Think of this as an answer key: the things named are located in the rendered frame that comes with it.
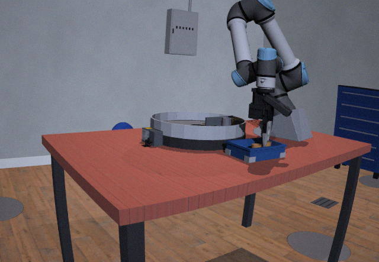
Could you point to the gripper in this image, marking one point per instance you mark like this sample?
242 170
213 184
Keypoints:
259 109

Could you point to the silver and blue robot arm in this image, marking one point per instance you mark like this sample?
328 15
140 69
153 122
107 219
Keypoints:
289 74

